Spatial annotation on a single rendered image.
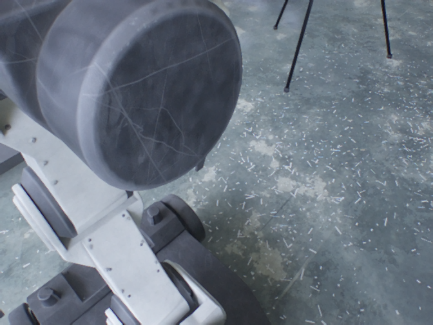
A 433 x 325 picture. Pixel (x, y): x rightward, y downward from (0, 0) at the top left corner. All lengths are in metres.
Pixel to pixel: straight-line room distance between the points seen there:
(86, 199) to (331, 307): 0.85
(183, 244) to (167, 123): 0.85
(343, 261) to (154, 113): 1.11
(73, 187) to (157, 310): 0.35
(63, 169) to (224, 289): 0.60
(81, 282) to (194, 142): 0.84
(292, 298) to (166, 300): 0.50
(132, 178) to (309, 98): 1.72
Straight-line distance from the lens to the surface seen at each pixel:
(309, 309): 1.14
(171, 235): 1.03
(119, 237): 0.68
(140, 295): 0.75
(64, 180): 0.51
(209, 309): 0.76
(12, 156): 1.71
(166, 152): 0.19
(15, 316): 1.05
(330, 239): 1.27
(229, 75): 0.21
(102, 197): 0.57
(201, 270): 0.98
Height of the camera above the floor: 1.05
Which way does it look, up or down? 46 degrees down
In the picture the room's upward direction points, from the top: 2 degrees counter-clockwise
